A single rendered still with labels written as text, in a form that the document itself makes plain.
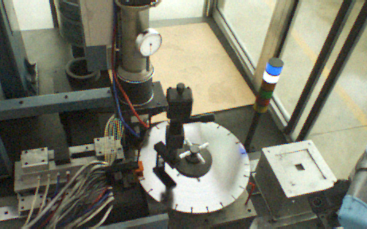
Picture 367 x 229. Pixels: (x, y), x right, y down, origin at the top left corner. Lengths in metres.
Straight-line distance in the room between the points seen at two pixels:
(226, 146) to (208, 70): 0.62
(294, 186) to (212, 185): 0.26
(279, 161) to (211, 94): 0.49
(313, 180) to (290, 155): 0.10
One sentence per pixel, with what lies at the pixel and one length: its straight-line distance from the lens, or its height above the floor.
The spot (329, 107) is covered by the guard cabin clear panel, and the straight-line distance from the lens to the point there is 1.25.
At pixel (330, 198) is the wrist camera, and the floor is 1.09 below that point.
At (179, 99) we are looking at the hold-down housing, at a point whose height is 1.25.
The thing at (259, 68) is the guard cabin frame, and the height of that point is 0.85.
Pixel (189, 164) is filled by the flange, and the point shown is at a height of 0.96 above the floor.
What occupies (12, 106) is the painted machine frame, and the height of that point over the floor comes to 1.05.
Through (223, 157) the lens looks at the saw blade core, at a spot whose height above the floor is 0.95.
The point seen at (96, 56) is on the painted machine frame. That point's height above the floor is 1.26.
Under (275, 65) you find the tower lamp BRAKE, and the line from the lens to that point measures 1.09.
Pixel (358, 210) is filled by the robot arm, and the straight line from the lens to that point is 0.73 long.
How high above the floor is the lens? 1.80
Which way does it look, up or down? 47 degrees down
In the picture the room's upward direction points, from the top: 8 degrees clockwise
